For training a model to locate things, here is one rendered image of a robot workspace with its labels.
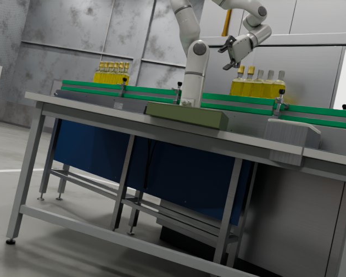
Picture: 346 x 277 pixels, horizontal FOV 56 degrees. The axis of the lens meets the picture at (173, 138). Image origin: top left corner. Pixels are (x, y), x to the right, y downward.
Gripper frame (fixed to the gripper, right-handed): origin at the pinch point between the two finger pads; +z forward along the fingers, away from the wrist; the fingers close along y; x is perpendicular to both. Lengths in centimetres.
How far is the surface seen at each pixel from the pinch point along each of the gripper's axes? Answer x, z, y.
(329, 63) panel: 17, -50, -28
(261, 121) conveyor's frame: 16.9, 0.4, -30.0
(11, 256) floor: -14, 127, -30
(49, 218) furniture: -19, 106, -29
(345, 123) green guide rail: 44, -23, -36
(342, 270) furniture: 75, 25, -58
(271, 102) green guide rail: 15.9, -8.9, -25.2
